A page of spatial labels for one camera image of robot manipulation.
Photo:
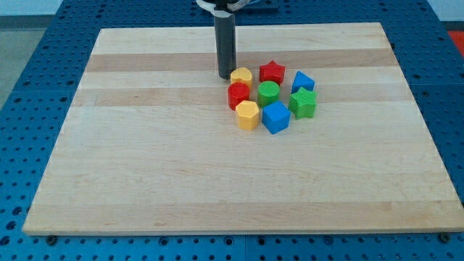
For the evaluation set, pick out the blue cube block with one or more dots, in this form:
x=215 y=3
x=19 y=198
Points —
x=275 y=117

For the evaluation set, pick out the yellow hexagon block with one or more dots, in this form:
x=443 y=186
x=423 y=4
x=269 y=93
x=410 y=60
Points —
x=247 y=115

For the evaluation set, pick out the red cylinder block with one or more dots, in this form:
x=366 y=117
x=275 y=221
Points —
x=237 y=92

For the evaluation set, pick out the green cylinder block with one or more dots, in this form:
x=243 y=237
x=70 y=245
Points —
x=268 y=93

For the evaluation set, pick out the yellow heart block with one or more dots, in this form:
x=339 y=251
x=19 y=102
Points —
x=242 y=75

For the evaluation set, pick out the red star block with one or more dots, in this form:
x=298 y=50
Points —
x=272 y=71

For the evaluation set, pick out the green star block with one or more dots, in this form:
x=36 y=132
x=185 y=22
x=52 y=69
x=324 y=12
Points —
x=303 y=103

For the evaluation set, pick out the wooden board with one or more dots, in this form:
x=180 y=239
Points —
x=150 y=147

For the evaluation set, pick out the blue triangular block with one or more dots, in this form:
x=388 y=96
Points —
x=301 y=80

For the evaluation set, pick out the grey cylindrical pointer tool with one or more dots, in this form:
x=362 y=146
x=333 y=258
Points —
x=225 y=38

